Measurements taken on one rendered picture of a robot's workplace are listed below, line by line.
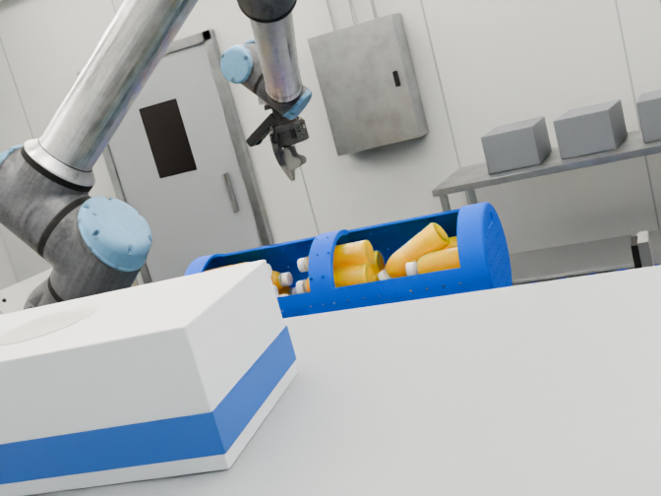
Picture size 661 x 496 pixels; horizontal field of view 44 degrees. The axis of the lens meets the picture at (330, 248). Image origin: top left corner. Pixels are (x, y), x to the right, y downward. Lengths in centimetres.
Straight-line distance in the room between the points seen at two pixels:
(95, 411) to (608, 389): 25
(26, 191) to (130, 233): 21
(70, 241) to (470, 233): 94
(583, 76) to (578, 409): 503
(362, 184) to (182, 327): 544
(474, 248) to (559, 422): 163
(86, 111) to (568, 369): 129
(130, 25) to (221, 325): 119
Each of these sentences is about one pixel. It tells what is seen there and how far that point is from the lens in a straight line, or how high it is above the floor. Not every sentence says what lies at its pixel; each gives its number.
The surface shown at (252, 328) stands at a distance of 46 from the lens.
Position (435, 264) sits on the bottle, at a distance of 206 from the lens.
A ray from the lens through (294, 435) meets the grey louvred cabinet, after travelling 43.
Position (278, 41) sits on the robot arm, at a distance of 170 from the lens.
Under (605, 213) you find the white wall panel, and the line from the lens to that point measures 552.
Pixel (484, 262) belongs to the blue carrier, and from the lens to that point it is 198.
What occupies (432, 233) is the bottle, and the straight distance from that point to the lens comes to 209.
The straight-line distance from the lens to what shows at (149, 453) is 43.
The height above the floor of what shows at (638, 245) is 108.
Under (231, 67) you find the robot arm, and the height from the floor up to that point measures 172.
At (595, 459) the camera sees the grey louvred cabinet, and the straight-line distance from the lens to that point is 34.
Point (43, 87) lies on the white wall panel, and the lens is 710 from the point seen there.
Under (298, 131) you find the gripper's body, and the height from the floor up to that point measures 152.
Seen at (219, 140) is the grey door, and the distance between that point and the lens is 618.
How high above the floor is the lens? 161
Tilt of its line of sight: 11 degrees down
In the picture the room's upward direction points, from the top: 15 degrees counter-clockwise
